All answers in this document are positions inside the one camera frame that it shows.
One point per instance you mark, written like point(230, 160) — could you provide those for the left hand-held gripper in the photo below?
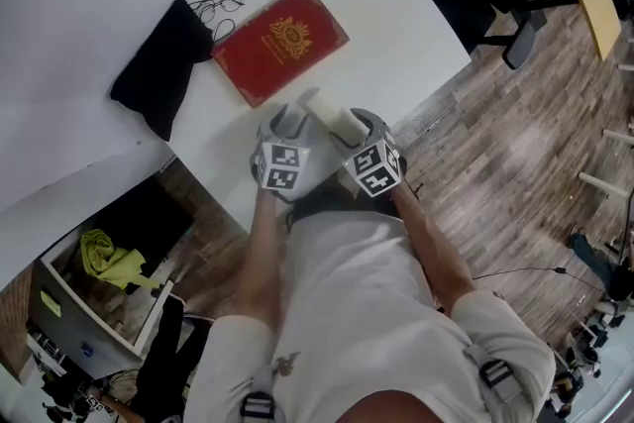
point(285, 168)

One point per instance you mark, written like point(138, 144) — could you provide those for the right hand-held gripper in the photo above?
point(374, 168)

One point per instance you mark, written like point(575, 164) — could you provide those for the person's right forearm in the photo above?
point(436, 252)

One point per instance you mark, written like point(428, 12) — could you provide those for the person's left forearm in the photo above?
point(260, 262)

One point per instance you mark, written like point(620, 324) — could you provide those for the person's black trousers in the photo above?
point(342, 203)

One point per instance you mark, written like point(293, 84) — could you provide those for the red hardcover book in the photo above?
point(282, 44)

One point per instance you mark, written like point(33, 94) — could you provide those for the black fabric pouch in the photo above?
point(163, 69)

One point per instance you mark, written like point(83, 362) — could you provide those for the thin-rimmed eyeglasses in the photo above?
point(230, 1)

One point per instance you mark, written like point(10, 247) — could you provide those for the black storage box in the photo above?
point(148, 223)

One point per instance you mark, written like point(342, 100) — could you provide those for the person's white shirt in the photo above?
point(366, 322)

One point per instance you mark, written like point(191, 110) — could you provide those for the yellow-green cloth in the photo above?
point(106, 257)

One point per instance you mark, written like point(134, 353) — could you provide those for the light wooden furniture leg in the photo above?
point(619, 135)
point(602, 185)

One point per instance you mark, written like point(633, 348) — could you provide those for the yellow wooden desk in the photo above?
point(602, 22)

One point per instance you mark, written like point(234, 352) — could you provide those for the grey side cabinet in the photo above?
point(89, 327)

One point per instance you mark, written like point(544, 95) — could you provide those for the green sticky note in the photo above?
point(51, 303)

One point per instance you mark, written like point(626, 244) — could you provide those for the small blue object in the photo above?
point(87, 349)

